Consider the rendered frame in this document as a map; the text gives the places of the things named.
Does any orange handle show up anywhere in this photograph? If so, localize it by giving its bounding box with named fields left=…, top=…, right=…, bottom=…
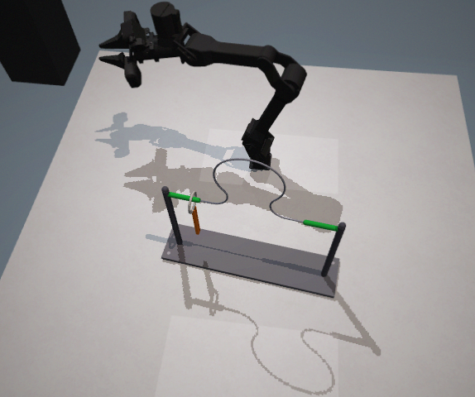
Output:
left=188, top=191, right=200, bottom=235

